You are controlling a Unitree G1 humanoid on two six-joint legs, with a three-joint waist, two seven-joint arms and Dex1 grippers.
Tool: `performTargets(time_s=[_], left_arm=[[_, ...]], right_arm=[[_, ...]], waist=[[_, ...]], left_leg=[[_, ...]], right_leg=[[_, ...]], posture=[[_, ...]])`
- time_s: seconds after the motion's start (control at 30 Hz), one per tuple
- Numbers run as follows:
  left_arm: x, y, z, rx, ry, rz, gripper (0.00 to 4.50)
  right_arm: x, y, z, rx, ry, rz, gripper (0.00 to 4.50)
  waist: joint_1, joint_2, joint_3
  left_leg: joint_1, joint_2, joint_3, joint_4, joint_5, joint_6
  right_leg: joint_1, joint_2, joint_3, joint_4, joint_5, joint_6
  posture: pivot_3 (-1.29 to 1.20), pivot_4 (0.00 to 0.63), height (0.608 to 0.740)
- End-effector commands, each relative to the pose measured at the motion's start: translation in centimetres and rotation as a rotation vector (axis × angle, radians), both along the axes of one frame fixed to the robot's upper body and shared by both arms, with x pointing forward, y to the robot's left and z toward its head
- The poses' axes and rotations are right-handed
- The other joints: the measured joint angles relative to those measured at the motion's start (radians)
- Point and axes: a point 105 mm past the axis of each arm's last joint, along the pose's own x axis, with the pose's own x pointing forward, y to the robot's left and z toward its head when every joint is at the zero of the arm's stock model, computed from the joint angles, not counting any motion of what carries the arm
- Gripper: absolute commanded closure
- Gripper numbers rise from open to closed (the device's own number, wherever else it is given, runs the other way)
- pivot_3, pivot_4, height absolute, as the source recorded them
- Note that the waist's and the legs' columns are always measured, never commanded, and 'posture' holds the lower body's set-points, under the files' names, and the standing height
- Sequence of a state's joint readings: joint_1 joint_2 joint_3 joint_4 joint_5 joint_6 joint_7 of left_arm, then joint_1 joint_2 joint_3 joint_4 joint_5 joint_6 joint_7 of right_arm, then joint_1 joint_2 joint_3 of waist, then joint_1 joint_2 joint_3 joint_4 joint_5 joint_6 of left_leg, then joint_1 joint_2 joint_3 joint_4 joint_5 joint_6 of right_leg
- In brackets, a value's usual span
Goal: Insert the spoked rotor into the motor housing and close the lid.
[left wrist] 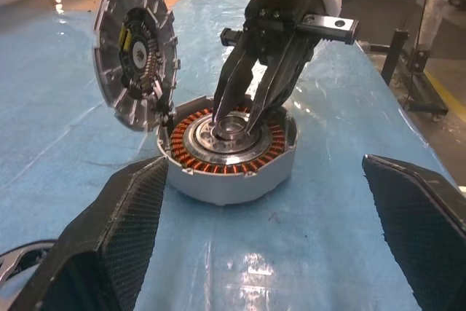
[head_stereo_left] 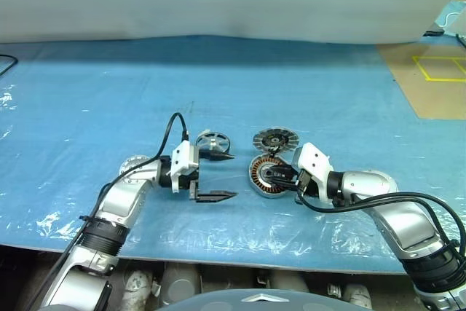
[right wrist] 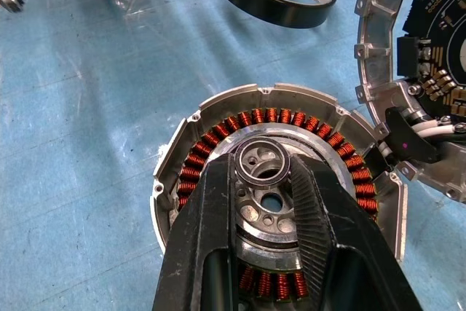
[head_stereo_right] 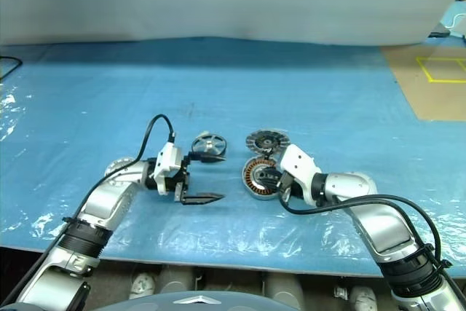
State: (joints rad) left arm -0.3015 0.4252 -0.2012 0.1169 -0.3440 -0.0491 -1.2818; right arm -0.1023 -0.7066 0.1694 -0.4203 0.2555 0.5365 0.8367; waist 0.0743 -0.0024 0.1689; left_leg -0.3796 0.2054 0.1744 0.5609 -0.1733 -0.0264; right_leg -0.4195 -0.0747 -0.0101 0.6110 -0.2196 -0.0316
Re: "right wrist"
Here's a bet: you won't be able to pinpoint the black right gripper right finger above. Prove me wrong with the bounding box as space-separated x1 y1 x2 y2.
289 154 424 311

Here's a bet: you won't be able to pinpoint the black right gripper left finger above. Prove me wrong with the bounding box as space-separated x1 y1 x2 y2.
151 152 241 311

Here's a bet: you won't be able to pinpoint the silver round metal motor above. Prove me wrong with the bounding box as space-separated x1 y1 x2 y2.
353 0 466 202

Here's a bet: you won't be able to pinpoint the silver motor housing copper coils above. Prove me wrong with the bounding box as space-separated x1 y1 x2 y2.
149 82 408 311

